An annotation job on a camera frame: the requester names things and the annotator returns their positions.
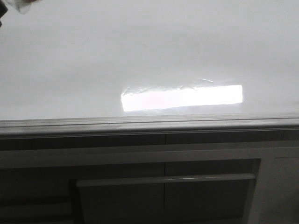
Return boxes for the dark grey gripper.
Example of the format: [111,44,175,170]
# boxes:
[0,0,8,19]

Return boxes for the white whiteboard with metal frame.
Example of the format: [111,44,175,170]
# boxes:
[0,0,299,139]

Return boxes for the grey table frame below board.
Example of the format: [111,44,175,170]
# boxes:
[0,130,299,224]

